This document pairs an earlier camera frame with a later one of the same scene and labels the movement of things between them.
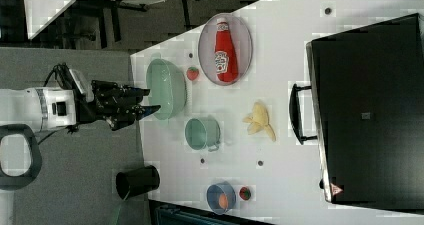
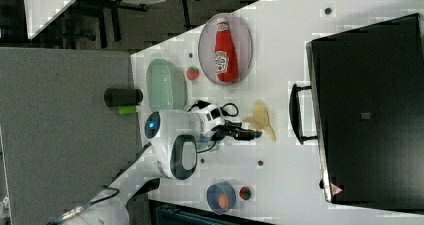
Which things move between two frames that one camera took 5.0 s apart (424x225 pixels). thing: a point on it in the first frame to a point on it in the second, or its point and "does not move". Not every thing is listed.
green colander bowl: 167,88 does not move
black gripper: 113,103 to 234,129
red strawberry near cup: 244,193 does not move
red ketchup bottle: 225,56 does not move
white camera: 83,85 to 211,116
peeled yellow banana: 259,119 does not move
